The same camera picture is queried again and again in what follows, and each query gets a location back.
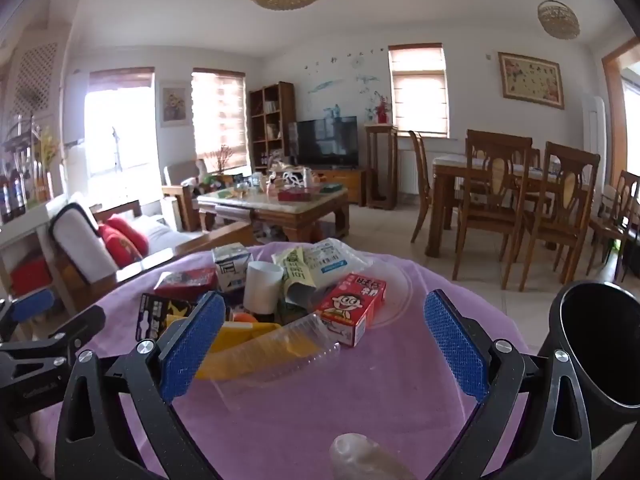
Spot large window with blind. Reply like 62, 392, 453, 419
82, 67, 156, 183

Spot white lattice panel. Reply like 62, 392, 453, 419
10, 40, 61, 126

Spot red box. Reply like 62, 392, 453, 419
154, 267, 218, 301

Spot wooden armchair with cushion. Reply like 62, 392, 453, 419
161, 160, 236, 231

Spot floral framed picture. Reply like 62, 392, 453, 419
497, 51, 566, 110

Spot purple tablecloth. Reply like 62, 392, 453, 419
30, 242, 541, 480

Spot narrow window with blind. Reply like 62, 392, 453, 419
191, 67, 249, 171

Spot black flat television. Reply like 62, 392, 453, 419
295, 116, 360, 168

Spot white paper cup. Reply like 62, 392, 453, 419
243, 261, 285, 315

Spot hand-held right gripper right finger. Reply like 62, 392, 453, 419
423, 288, 594, 480

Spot red cushion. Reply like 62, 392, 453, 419
106, 215, 150, 256
98, 225, 143, 268

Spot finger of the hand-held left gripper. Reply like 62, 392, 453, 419
0, 304, 107, 365
0, 289, 57, 341

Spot red milk carton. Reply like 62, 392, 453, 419
316, 273, 388, 348

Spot wooden sofa with white cushions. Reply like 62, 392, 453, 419
47, 192, 256, 306

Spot white and black carton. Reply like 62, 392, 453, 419
212, 242, 252, 293

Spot black and yellow packet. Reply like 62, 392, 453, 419
137, 292, 201, 353

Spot clear plastic plate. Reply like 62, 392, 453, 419
345, 255, 413, 331

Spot white and blue packet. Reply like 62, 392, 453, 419
302, 239, 373, 291

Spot wooden coffee table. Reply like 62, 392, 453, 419
197, 185, 351, 243

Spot red vase with flowers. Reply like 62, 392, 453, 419
372, 92, 391, 125

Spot wooden bookshelf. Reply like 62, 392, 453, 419
248, 81, 297, 171

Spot tall wooden plant stand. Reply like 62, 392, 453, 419
364, 123, 399, 209

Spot wooden television stand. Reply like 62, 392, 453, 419
310, 167, 368, 206

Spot black round bin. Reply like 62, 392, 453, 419
537, 280, 640, 480

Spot pale cloth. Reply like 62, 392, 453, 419
330, 432, 416, 480

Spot white standing air conditioner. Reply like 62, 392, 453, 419
581, 94, 608, 181

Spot row of bottles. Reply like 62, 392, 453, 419
0, 157, 53, 223

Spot pile of coffee table items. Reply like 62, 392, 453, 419
215, 162, 346, 203

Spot crystal pendant lamp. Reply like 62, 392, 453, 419
534, 0, 581, 40

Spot wooden dining chair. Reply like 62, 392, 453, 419
452, 130, 533, 288
517, 141, 601, 293
407, 130, 458, 246
587, 170, 640, 281

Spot yellow-green printed packet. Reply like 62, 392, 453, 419
271, 245, 317, 308

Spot small window with blind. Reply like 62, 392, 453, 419
388, 42, 449, 137

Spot yellow flowers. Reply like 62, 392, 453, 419
35, 127, 63, 201

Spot small framed flower picture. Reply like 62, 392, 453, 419
160, 82, 193, 128

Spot blue wall decals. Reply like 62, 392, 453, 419
305, 45, 386, 113

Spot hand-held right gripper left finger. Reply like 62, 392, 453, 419
54, 291, 227, 480

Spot wooden dining table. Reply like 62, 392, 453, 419
431, 154, 593, 258

